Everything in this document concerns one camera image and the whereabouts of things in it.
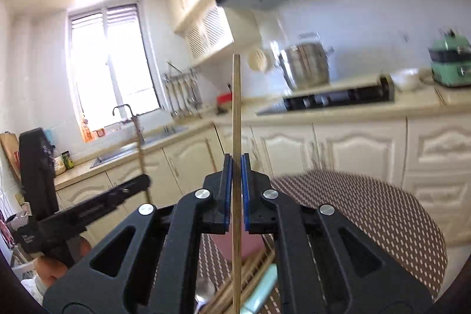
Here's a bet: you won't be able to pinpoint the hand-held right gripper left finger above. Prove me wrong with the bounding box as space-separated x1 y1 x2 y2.
43 153 233 314

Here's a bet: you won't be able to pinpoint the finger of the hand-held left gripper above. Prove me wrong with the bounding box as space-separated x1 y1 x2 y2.
103 174 152 208

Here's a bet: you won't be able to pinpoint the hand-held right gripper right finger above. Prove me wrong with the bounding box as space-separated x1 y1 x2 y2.
242 153 433 314

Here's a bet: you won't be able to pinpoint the brown wooden chopstick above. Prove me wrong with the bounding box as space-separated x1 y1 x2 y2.
233 54 242 314
137 141 152 203

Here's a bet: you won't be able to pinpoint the pink cup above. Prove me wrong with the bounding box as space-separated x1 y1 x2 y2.
200 233 275 263

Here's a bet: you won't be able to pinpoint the light green spoon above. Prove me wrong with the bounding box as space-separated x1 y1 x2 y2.
241 263 279 313

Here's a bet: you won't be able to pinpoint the pile of wooden chopsticks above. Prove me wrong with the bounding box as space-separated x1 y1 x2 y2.
204 251 275 314

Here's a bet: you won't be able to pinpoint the person's left hand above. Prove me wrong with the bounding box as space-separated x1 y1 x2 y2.
32 234 92 294

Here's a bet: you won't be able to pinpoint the steel sink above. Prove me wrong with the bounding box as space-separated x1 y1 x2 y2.
90 126 189 168

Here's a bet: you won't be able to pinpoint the wooden cutting board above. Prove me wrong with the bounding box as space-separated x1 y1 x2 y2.
0 132 21 183

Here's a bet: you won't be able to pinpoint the metal faucet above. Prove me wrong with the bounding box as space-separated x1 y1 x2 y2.
112 104 146 148

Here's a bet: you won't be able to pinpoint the orange bottle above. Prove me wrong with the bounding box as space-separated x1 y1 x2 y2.
81 118 93 144

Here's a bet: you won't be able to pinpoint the red container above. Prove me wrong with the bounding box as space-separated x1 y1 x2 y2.
216 92 233 115

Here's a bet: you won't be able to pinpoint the hanging metal ladle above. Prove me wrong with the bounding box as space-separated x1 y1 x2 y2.
180 78 191 116
173 79 183 117
165 79 176 117

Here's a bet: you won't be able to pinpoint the hanging metal skimmer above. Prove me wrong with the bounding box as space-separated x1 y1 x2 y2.
188 77 203 115

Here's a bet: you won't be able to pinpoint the brown dotted tablecloth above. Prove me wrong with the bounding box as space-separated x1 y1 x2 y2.
152 169 448 314

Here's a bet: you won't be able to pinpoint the metal spoon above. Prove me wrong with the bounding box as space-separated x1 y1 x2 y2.
194 276 216 314

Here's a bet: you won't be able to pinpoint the kitchen window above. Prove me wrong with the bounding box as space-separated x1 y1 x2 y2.
67 3 163 139

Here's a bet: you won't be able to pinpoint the cream kitchen base cabinets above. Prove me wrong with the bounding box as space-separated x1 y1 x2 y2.
54 111 471 249

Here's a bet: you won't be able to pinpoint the black gas stove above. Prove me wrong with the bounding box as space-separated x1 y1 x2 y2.
256 75 396 117

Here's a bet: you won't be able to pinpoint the round cream hanging strainer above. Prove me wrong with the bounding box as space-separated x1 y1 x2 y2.
247 49 268 72

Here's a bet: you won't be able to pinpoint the steel steamer pot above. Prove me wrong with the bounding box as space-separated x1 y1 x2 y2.
277 41 334 91

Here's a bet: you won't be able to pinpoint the cream stove cover board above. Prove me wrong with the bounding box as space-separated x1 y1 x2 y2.
290 78 384 93

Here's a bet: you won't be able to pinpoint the white bowl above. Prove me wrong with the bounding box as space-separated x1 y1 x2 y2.
390 68 422 91

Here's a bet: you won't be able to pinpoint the green kitchen appliance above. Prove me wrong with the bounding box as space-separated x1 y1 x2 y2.
427 29 471 89

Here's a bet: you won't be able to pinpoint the metal wall utensil rack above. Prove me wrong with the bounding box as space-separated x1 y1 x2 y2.
162 60 203 83

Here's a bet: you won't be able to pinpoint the cream lattice door wall cabinet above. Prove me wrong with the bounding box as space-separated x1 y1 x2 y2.
183 2 259 67

